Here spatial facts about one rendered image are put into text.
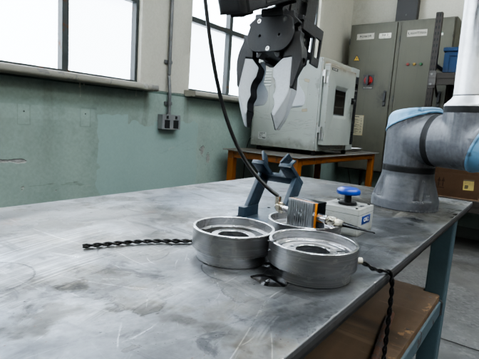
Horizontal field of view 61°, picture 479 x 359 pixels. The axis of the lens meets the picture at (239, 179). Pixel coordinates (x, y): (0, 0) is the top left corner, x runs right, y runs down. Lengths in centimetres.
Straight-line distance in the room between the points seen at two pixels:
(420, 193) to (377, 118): 346
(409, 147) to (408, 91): 341
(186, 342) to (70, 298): 13
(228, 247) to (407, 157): 60
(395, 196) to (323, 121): 185
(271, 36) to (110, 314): 38
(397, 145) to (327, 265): 58
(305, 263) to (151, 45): 218
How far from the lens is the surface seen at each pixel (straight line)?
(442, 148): 94
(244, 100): 57
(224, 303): 41
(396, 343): 95
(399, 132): 99
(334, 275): 46
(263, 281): 47
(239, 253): 48
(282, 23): 56
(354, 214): 70
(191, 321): 38
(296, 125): 287
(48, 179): 216
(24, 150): 209
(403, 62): 444
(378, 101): 446
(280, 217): 64
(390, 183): 100
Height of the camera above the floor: 97
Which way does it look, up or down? 8 degrees down
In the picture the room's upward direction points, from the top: 4 degrees clockwise
